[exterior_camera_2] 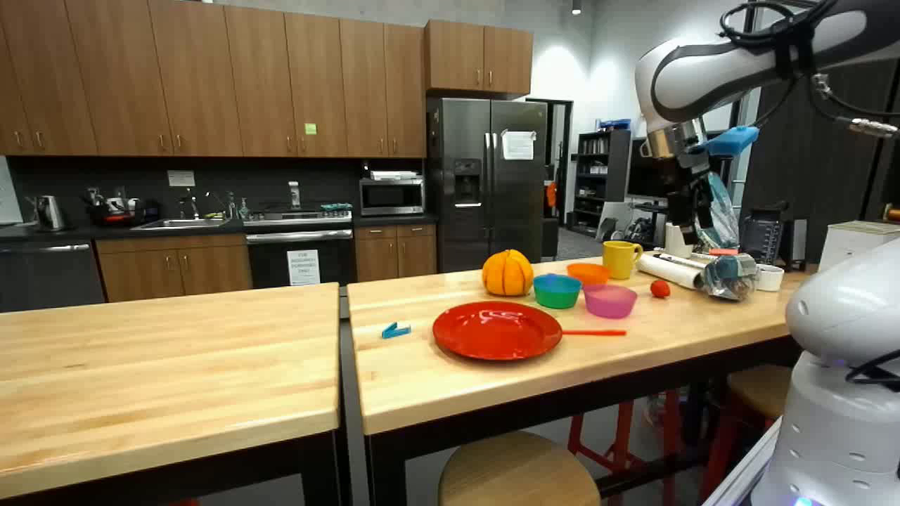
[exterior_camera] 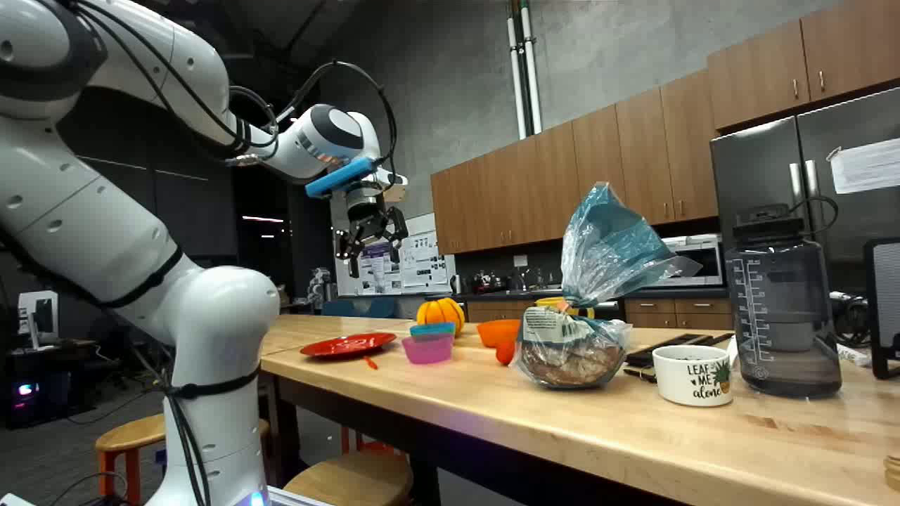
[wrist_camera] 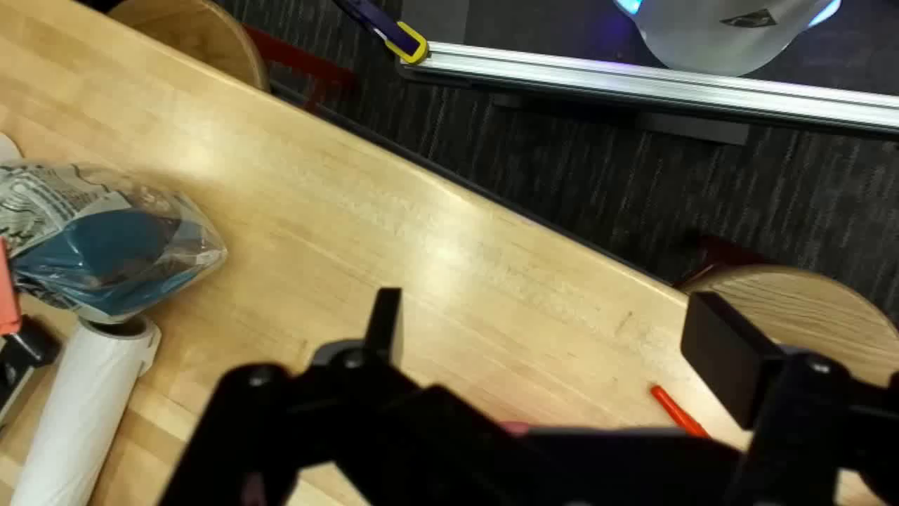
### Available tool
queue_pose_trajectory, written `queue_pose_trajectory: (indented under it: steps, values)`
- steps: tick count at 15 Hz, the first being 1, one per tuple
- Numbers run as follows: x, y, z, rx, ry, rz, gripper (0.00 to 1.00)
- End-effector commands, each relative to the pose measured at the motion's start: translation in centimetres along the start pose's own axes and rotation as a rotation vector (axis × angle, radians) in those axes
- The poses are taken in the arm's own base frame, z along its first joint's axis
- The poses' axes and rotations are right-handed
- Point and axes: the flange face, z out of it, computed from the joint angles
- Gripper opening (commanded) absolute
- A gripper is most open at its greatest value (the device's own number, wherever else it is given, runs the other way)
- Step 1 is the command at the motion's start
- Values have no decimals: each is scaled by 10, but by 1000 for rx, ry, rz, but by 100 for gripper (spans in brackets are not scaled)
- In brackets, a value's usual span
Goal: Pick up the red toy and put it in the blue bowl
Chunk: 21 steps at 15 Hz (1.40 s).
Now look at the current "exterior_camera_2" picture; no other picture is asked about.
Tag white paper sheet on fridge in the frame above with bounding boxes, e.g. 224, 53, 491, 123
501, 129, 540, 163

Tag round wooden stool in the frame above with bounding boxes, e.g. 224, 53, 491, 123
435, 431, 605, 506

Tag yellow cup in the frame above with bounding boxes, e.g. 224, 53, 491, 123
599, 239, 647, 284

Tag black shelf unit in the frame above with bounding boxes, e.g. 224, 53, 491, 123
567, 128, 634, 239

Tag black oven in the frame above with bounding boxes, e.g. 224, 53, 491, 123
242, 209, 356, 289

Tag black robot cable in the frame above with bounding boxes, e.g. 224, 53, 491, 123
717, 0, 900, 144

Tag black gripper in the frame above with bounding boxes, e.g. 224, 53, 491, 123
667, 161, 719, 250

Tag wide wooden base cabinet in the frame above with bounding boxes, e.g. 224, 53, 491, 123
93, 230, 255, 303

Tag orange straw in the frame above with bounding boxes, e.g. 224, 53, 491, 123
560, 327, 630, 340

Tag white paper sheet on oven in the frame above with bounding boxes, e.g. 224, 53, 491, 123
283, 247, 322, 289

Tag blue plastic object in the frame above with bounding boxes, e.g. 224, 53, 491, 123
699, 123, 761, 161

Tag black dishwasher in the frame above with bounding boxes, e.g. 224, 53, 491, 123
0, 237, 107, 316

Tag red plate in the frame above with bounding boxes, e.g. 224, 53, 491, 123
430, 298, 564, 365

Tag narrow wooden base cabinet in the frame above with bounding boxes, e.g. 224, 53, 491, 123
352, 222, 439, 284

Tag silver microwave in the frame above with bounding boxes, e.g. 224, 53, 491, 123
356, 175, 428, 220

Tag pink bowl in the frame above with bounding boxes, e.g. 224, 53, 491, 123
582, 284, 640, 322

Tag white paper towel roll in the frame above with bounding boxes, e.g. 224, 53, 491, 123
634, 247, 707, 292

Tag white box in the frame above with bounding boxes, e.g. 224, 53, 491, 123
816, 220, 900, 275

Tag red metal stool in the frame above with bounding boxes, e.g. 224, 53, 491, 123
564, 389, 682, 506

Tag silver kettle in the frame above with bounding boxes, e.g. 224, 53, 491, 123
34, 192, 68, 234

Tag orange bowl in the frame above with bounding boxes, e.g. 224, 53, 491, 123
564, 262, 613, 289

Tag black refrigerator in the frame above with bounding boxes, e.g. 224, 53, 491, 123
423, 97, 550, 275

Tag long wooden wall cabinets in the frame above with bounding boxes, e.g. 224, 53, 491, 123
0, 0, 430, 161

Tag orange toy pumpkin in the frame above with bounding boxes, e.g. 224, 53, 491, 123
480, 247, 536, 300

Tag small wooden wall cabinet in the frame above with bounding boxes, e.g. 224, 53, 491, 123
421, 17, 536, 98

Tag clear plastic bag with items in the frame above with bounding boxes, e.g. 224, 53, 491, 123
695, 250, 760, 303

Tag blue and green bowl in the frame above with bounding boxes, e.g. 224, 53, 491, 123
530, 274, 582, 312

